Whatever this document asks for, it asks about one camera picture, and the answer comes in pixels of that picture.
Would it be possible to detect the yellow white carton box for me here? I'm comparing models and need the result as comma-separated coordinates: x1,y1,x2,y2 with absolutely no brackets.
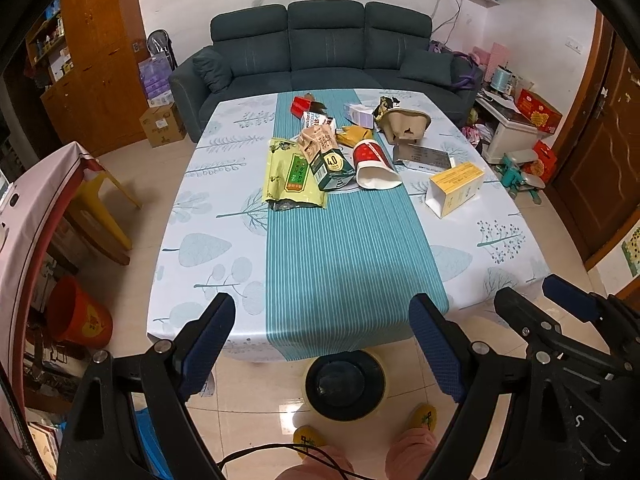
424,162,485,218

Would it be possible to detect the green snack bag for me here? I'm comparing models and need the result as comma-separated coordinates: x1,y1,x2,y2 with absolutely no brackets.
262,138,328,211

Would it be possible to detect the silver cardboard box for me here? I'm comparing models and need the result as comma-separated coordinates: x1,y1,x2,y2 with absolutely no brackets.
393,143,452,174

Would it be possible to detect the red paper cup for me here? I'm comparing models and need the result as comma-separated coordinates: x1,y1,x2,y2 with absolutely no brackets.
352,139,401,191

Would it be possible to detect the green milk carton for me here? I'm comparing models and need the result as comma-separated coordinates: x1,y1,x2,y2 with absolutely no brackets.
297,124,356,192

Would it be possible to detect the yellow wrapper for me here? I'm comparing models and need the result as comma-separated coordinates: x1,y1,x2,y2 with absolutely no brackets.
335,125,373,148

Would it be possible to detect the red cardboard box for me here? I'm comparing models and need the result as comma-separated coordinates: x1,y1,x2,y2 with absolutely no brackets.
290,92,326,119

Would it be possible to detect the kinder chocolate wrapper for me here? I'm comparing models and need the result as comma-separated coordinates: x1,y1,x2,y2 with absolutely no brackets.
300,110,336,132

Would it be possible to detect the purple white carton box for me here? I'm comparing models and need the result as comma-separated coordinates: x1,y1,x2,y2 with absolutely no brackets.
344,103,375,129

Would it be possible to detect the black yellow snack bag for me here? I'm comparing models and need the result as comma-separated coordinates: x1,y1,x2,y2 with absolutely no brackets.
372,96,399,122

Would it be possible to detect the yellow rim trash bin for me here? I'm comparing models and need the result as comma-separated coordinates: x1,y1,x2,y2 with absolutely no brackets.
304,350,387,422

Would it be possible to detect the right yellow slipper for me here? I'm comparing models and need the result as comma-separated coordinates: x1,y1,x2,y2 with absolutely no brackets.
406,403,437,431

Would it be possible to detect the yellow slipper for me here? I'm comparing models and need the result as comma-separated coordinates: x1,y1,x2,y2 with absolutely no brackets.
293,425,326,460
406,403,437,431

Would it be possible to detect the brown wooden door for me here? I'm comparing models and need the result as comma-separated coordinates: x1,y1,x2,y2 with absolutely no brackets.
547,13,639,269

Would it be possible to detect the blue plastic stool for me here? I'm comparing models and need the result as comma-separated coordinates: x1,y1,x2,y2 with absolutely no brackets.
134,408,174,480

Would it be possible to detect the red plastic bucket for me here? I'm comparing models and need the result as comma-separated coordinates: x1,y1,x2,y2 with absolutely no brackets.
46,275,113,349

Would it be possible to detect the left yellow slipper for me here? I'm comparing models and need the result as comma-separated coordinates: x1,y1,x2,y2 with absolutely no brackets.
293,425,326,460

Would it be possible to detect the leaf print teal tablecloth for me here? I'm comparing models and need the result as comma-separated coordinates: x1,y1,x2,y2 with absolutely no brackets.
146,92,549,362

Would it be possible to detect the teal toy vehicle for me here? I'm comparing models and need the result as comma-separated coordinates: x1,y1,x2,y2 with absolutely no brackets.
498,148,546,205

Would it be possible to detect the yellow plastic stool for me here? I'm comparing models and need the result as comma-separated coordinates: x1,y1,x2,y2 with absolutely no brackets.
65,169,142,266

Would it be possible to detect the white low cabinet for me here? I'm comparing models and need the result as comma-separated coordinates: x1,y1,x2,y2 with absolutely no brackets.
474,96,541,165

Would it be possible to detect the red gift box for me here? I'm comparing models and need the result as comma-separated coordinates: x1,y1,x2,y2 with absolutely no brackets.
515,89,563,134

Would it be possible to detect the pink tablecloth side table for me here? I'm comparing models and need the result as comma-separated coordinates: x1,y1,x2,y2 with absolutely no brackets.
0,140,104,449

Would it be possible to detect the brown cardboard box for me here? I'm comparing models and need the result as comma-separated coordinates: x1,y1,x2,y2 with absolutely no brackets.
140,103,186,148

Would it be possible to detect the dark green cushion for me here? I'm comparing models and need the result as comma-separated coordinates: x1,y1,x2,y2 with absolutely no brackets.
400,49,454,87

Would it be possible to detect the brown wooden cabinet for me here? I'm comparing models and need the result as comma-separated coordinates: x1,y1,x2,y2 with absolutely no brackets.
41,0,149,155

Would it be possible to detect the dark green sofa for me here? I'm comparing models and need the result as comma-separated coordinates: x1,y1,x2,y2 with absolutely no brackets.
169,0,482,142

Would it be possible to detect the black cable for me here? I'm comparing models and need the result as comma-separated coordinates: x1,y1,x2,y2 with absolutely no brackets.
214,441,377,480

